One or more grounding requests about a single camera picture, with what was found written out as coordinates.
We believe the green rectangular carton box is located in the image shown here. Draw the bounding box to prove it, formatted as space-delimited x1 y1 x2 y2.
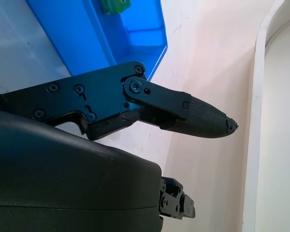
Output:
100 0 132 15

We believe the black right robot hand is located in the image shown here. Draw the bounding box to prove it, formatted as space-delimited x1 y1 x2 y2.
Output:
0 61 240 232

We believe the blue plastic tray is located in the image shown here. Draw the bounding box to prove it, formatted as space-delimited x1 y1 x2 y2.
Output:
26 0 168 82

